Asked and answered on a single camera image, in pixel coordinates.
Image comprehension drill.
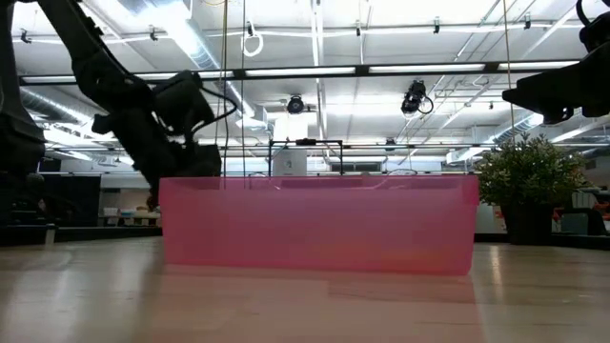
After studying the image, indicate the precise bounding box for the black overhead camera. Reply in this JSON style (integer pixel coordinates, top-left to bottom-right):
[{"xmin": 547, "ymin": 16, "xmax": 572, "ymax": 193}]
[{"xmin": 285, "ymin": 94, "xmax": 307, "ymax": 116}]

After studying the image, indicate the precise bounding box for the dark cabinet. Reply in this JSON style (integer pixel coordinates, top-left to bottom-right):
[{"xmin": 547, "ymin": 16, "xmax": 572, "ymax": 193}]
[{"xmin": 40, "ymin": 171, "xmax": 103, "ymax": 228}]

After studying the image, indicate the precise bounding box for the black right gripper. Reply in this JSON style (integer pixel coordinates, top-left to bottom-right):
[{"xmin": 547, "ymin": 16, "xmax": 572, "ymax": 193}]
[{"xmin": 501, "ymin": 45, "xmax": 610, "ymax": 126}]

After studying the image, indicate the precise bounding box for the black hanging camera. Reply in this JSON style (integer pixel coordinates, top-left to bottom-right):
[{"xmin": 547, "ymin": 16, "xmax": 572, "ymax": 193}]
[{"xmin": 400, "ymin": 79, "xmax": 436, "ymax": 120}]

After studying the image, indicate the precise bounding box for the pink plastic bin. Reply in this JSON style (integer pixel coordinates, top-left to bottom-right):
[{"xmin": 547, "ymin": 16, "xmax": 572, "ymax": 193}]
[{"xmin": 158, "ymin": 174, "xmax": 480, "ymax": 277}]

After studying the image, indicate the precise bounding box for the silver ventilation duct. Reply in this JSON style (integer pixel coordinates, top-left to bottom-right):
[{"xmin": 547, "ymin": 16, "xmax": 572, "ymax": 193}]
[{"xmin": 161, "ymin": 13, "xmax": 261, "ymax": 131}]

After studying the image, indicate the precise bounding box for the overhead light bar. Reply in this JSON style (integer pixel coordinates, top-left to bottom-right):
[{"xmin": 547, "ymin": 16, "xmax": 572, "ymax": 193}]
[{"xmin": 18, "ymin": 59, "xmax": 583, "ymax": 87}]

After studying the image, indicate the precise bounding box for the white hanging cable loop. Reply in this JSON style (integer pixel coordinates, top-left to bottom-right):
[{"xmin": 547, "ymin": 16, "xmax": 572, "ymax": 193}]
[{"xmin": 240, "ymin": 21, "xmax": 265, "ymax": 59}]

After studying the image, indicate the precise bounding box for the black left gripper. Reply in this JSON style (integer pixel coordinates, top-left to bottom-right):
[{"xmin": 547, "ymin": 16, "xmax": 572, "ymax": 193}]
[{"xmin": 132, "ymin": 137, "xmax": 224, "ymax": 213}]

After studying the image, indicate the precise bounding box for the white pillar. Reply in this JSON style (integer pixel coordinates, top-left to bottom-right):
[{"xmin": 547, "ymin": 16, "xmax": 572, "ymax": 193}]
[{"xmin": 273, "ymin": 113, "xmax": 310, "ymax": 178}]

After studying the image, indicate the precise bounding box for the black metal stand frame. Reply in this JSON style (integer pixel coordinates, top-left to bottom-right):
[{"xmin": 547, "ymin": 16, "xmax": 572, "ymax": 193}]
[{"xmin": 267, "ymin": 137, "xmax": 345, "ymax": 178}]

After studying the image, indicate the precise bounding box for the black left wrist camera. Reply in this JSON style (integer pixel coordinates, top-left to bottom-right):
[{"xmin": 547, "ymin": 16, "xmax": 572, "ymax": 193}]
[{"xmin": 152, "ymin": 70, "xmax": 216, "ymax": 135}]

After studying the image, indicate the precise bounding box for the small green potted plant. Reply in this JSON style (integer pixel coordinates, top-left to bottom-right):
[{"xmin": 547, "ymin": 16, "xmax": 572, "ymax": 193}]
[{"xmin": 474, "ymin": 131, "xmax": 591, "ymax": 247}]

